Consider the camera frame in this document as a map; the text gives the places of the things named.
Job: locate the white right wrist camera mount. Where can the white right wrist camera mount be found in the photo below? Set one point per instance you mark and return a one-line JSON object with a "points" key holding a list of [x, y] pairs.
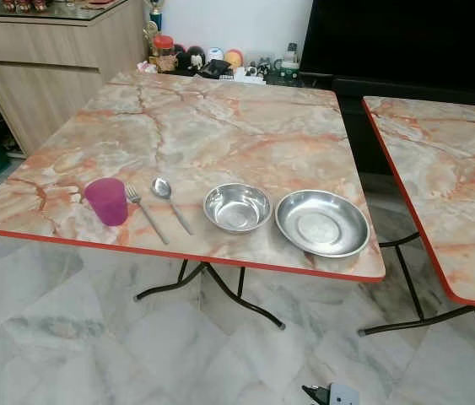
{"points": [[344, 395]]}

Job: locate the black television screen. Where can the black television screen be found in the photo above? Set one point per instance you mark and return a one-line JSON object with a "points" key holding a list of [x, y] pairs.
{"points": [[406, 38]]}

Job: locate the small white figurines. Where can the small white figurines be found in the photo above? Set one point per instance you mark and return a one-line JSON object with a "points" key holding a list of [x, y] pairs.
{"points": [[252, 72]]}

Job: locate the black round ornament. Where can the black round ornament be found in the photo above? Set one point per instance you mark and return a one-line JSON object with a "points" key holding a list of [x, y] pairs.
{"points": [[196, 57]]}

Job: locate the black pouch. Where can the black pouch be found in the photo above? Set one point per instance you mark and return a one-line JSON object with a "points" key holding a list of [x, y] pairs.
{"points": [[216, 69]]}

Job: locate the small steel bowl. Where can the small steel bowl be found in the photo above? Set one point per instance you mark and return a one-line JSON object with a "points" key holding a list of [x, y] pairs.
{"points": [[237, 207]]}

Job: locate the orange round ornament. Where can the orange round ornament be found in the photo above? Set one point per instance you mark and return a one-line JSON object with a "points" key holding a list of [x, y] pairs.
{"points": [[234, 58]]}

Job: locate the jar with red lid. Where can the jar with red lid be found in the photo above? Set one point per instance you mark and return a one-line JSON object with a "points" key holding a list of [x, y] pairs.
{"points": [[164, 51]]}

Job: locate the gold and blue trophy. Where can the gold and blue trophy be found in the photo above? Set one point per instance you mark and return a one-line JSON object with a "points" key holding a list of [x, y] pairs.
{"points": [[156, 10]]}

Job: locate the large shallow steel dish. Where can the large shallow steel dish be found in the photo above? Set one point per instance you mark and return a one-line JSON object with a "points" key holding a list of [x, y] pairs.
{"points": [[322, 224]]}

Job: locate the dark green box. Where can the dark green box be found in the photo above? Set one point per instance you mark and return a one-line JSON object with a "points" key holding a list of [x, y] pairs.
{"points": [[283, 76]]}

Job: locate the clear bottle with dark cap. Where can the clear bottle with dark cap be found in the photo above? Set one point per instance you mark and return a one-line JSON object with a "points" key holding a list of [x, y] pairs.
{"points": [[290, 55]]}

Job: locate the purple plastic cup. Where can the purple plastic cup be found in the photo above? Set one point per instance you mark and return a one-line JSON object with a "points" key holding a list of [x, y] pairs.
{"points": [[106, 202]]}

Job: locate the steel spoon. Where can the steel spoon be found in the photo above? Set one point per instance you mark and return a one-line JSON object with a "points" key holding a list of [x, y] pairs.
{"points": [[161, 187]]}

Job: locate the white round ornament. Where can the white round ornament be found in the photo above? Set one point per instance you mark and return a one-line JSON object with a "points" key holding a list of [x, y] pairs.
{"points": [[215, 54]]}

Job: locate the light wooden cabinet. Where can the light wooden cabinet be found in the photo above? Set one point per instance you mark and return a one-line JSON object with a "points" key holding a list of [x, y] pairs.
{"points": [[51, 72]]}

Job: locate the steel fork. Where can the steel fork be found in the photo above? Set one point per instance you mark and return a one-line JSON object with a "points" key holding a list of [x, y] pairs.
{"points": [[147, 216]]}

